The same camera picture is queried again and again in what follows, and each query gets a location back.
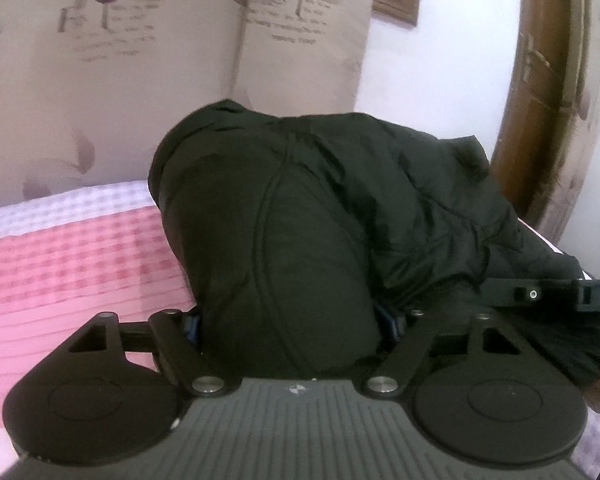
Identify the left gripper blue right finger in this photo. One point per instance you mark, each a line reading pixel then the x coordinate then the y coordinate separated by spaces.
pixel 392 325

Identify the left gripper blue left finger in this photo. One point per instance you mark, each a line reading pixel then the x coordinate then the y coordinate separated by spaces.
pixel 190 323

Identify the large black jacket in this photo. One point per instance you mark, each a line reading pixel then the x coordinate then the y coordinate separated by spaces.
pixel 296 232

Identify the pink white checkered bedsheet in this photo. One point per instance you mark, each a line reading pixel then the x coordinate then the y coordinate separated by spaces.
pixel 65 258

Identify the brown wooden door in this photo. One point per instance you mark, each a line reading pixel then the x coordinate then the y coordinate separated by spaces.
pixel 552 116

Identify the beige leaf print curtain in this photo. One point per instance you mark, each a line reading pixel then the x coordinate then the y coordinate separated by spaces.
pixel 88 88

